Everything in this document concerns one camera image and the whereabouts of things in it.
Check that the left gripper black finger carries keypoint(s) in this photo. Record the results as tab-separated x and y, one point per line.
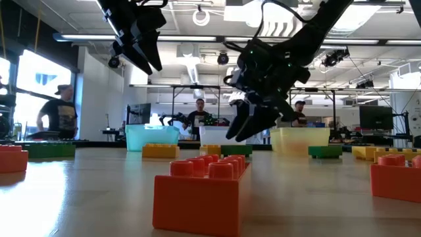
152	49
138	57

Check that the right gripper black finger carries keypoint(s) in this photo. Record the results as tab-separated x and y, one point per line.
240	115
260	120

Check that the green toy brick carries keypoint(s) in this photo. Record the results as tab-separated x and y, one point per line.
237	150
49	151
325	152

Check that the small yellow toy brick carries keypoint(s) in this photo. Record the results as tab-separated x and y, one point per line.
361	153
208	150

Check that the orange toy brick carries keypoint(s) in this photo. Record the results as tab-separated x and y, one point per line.
197	200
13	161
394	181

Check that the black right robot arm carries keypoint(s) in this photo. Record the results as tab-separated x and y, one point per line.
315	29

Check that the black background robot arm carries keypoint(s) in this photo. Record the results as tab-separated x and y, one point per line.
177	118

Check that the black round ceiling fixture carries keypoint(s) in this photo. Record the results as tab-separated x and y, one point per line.
114	62
222	58

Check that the clear plastic bin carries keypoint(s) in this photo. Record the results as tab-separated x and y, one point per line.
210	135

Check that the yellow plastic bin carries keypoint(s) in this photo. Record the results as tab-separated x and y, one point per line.
299	141

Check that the long ceiling light strip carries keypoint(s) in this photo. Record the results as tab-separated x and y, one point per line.
82	37
355	41

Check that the black computer monitor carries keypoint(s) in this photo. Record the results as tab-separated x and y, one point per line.
139	113
375	118

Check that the teal plastic bin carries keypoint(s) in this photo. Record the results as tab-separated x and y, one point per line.
151	138

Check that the large bright window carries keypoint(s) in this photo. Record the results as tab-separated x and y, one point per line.
29	82

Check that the black ceiling camera mount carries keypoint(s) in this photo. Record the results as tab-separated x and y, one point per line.
333	58

